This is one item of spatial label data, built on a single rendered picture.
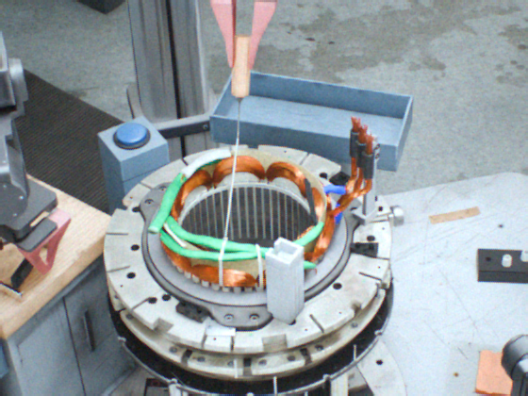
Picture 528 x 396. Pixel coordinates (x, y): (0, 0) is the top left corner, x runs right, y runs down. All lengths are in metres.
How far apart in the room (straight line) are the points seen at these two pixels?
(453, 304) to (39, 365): 0.60
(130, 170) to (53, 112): 1.80
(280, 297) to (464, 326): 0.50
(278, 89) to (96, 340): 0.42
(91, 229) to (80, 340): 0.15
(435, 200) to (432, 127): 1.39
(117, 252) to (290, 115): 0.39
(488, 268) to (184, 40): 0.54
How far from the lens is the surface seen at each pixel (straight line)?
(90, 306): 1.42
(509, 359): 0.81
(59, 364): 1.42
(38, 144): 3.20
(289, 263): 1.14
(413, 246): 1.73
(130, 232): 1.31
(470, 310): 1.65
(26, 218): 1.23
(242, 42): 1.13
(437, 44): 3.52
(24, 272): 1.30
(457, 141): 3.16
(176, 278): 1.24
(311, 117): 1.56
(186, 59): 1.68
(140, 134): 1.52
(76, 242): 1.35
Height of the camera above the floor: 1.99
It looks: 42 degrees down
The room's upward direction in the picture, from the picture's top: 3 degrees counter-clockwise
